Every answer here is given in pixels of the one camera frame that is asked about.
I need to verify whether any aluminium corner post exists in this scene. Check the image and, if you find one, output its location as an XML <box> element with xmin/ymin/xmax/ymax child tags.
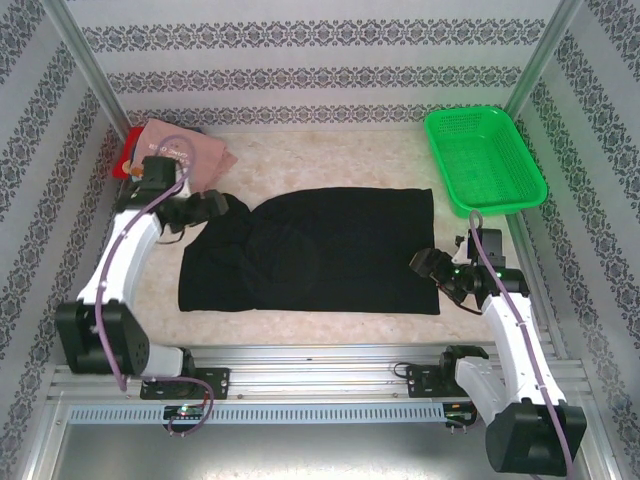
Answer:
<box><xmin>502</xmin><ymin>0</ymin><xmax>585</xmax><ymax>114</ymax></box>
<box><xmin>42</xmin><ymin>0</ymin><xmax>132</xmax><ymax>141</ymax></box>

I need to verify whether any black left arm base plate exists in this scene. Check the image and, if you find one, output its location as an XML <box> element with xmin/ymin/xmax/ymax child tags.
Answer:
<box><xmin>139</xmin><ymin>367</ymin><xmax>232</xmax><ymax>401</ymax></box>

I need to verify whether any green plastic mesh basket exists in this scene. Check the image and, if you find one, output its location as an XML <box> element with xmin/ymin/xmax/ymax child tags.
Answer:
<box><xmin>423</xmin><ymin>106</ymin><xmax>550</xmax><ymax>219</ymax></box>

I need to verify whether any pink folded t-shirt pixel print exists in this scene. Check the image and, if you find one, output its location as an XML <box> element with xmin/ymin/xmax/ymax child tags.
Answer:
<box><xmin>137</xmin><ymin>118</ymin><xmax>239</xmax><ymax>194</ymax></box>

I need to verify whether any black t-shirt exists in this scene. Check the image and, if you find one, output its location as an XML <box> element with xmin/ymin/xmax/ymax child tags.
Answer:
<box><xmin>178</xmin><ymin>187</ymin><xmax>442</xmax><ymax>316</ymax></box>

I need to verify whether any right controller board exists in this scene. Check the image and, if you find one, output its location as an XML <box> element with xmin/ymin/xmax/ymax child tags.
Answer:
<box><xmin>444</xmin><ymin>401</ymin><xmax>480</xmax><ymax>427</ymax></box>

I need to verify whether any grey metal sheet panel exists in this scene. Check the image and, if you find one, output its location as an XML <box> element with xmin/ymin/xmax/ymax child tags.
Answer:
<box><xmin>29</xmin><ymin>399</ymin><xmax>619</xmax><ymax>480</ymax></box>

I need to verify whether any aluminium side rail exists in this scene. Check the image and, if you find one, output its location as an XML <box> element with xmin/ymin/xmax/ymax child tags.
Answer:
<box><xmin>68</xmin><ymin>180</ymin><xmax>127</xmax><ymax>365</ymax></box>
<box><xmin>508</xmin><ymin>213</ymin><xmax>572</xmax><ymax>362</ymax></box>

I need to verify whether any grey slotted cable duct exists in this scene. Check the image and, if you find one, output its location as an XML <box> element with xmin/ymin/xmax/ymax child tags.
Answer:
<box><xmin>67</xmin><ymin>403</ymin><xmax>447</xmax><ymax>425</ymax></box>

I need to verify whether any left controller board green LED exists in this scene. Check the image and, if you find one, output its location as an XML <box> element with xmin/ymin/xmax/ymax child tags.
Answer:
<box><xmin>163</xmin><ymin>404</ymin><xmax>209</xmax><ymax>426</ymax></box>

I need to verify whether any red folded t-shirt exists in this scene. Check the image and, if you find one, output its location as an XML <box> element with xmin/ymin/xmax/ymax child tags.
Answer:
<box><xmin>110</xmin><ymin>126</ymin><xmax>146</xmax><ymax>180</ymax></box>

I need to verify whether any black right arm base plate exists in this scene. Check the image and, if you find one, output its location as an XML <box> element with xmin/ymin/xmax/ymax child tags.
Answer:
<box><xmin>405</xmin><ymin>363</ymin><xmax>471</xmax><ymax>400</ymax></box>

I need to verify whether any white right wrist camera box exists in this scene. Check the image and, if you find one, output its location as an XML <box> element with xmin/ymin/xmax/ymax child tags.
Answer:
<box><xmin>452</xmin><ymin>234</ymin><xmax>474</xmax><ymax>264</ymax></box>

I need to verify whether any aluminium mounting rail frame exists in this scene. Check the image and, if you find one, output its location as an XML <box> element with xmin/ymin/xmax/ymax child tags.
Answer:
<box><xmin>47</xmin><ymin>342</ymin><xmax>596</xmax><ymax>404</ymax></box>

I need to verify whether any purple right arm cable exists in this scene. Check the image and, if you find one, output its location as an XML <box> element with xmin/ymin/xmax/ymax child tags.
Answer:
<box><xmin>468</xmin><ymin>209</ymin><xmax>576</xmax><ymax>480</ymax></box>

